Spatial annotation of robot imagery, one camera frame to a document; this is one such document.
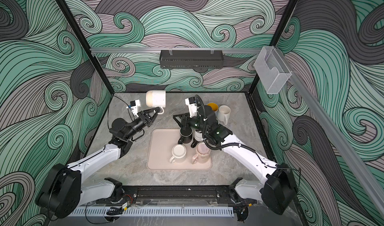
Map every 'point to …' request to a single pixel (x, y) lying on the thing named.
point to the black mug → (186, 134)
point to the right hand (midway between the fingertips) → (176, 117)
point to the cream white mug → (179, 152)
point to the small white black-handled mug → (198, 137)
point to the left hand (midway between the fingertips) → (160, 109)
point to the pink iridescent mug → (203, 154)
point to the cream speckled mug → (156, 98)
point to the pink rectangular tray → (163, 152)
